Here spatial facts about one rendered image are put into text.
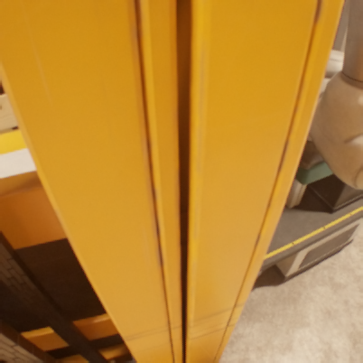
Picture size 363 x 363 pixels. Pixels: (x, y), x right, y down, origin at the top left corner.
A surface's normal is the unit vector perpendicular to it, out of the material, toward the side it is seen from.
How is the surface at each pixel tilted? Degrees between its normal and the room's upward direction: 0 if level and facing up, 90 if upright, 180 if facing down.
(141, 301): 90
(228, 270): 90
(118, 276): 90
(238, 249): 90
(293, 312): 0
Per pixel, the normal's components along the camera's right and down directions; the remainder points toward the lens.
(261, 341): 0.00, -0.74
